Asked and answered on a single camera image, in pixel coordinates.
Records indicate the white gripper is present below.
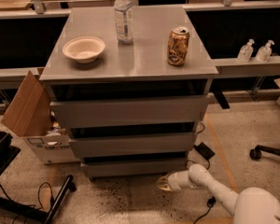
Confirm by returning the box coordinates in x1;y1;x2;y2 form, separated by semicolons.
157;171;190;191

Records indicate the grey middle drawer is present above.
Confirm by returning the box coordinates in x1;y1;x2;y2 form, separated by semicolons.
69;133;197;158

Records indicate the grey drawer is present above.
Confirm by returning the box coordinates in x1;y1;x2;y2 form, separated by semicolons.
69;133;197;158
81;151;187;178
50;96;208;128

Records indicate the black bin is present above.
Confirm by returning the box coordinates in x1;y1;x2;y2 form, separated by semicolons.
0;132;21;175

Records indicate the right hand sanitizer bottle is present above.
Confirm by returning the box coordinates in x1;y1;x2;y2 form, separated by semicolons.
256;40;274;62

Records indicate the hand sanitizer bottle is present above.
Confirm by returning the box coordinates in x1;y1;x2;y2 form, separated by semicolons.
256;40;274;62
237;39;254;62

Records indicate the grey drawer cabinet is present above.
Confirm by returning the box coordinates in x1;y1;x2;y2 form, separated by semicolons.
39;5;219;180

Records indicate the open cardboard box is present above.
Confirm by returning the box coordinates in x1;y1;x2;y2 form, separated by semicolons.
1;71;78;164

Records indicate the black floor cable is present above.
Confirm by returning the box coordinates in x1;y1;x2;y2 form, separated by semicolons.
186;121;217;224

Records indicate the clear plastic water bottle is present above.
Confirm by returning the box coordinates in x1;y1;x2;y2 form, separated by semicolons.
114;0;133;44

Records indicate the black office chair base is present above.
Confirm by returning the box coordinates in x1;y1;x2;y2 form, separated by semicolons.
249;145;280;161

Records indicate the white paper bowl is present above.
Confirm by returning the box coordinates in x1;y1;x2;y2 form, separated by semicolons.
63;36;105;63

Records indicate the grey top drawer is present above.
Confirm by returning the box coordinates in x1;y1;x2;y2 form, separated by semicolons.
50;96;208;128

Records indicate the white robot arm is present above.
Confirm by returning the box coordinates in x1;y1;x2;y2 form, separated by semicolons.
157;164;280;224

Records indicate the gold soda can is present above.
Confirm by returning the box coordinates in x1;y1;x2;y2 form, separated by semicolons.
167;26;189;66

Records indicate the black stand leg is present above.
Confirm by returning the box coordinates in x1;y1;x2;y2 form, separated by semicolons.
0;175;77;224

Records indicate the black power adapter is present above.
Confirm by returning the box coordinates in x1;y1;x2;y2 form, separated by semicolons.
194;142;215;160

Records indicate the left hand sanitizer bottle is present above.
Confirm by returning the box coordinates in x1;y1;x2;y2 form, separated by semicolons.
237;39;254;62

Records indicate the grey bottom drawer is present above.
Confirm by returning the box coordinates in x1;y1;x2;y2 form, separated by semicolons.
81;151;187;178

